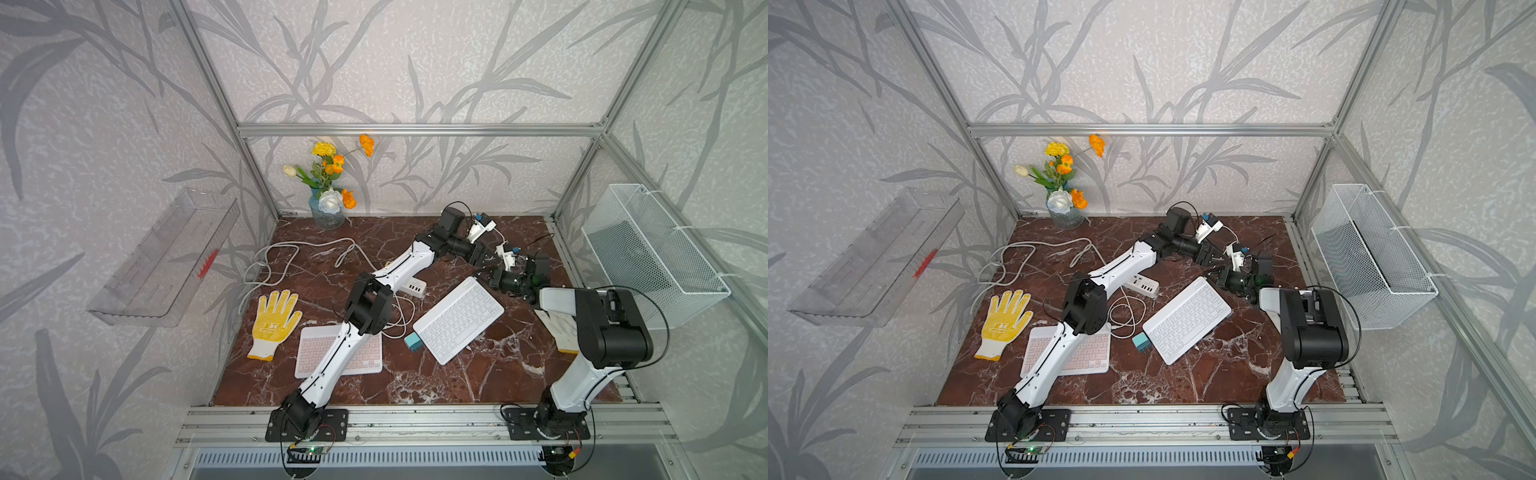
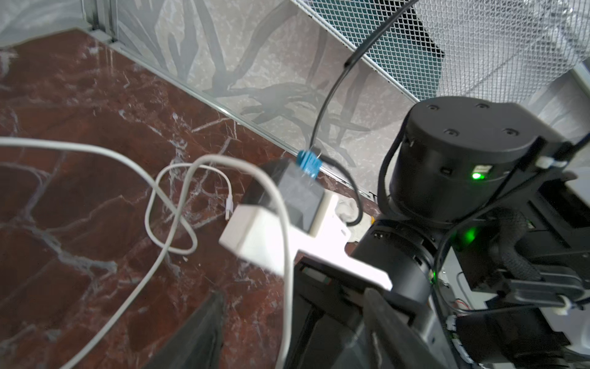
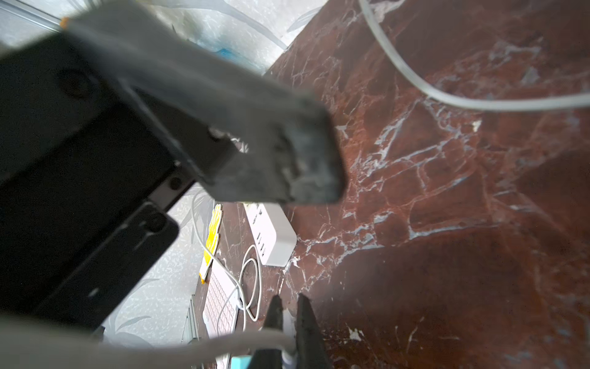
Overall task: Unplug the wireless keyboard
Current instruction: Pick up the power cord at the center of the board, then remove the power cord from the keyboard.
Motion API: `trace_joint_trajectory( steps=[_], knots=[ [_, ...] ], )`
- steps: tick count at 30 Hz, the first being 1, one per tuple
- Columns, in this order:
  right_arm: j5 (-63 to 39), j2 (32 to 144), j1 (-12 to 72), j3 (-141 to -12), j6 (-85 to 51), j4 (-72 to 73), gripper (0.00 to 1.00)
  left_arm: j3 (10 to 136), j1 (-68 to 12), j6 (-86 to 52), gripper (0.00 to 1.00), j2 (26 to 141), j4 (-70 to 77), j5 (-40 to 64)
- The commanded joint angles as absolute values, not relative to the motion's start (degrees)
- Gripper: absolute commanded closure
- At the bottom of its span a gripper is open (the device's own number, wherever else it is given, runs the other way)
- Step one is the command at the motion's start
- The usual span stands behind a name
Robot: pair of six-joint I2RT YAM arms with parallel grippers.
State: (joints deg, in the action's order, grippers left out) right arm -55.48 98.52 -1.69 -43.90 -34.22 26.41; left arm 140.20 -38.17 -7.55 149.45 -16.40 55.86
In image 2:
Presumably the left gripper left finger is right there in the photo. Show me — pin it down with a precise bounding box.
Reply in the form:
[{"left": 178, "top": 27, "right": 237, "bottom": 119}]
[{"left": 156, "top": 292, "right": 225, "bottom": 368}]

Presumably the white wire mesh basket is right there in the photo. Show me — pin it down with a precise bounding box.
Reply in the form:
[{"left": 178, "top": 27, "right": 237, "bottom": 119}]
[{"left": 299, "top": 1, "right": 589, "bottom": 102}]

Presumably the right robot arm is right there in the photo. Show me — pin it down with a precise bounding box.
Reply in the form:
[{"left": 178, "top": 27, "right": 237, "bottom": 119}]
[{"left": 286, "top": 97, "right": 589, "bottom": 368}]

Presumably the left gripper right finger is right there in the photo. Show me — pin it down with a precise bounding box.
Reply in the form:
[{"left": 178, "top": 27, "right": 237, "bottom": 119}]
[{"left": 363, "top": 288, "right": 443, "bottom": 368}]

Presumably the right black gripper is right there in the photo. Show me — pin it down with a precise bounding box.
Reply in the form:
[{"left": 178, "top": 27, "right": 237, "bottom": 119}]
[{"left": 285, "top": 219, "right": 442, "bottom": 368}]

